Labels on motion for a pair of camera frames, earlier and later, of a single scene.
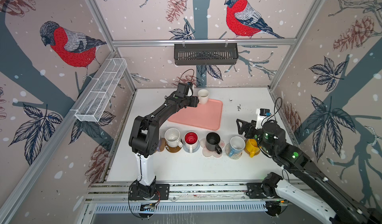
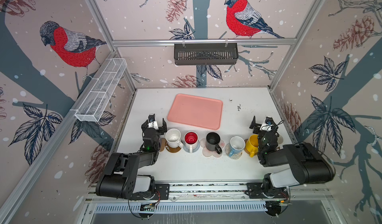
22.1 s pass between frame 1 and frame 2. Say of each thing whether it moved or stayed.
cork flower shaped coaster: stayed
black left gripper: moved
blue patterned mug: stayed
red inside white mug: stayed
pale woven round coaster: stayed
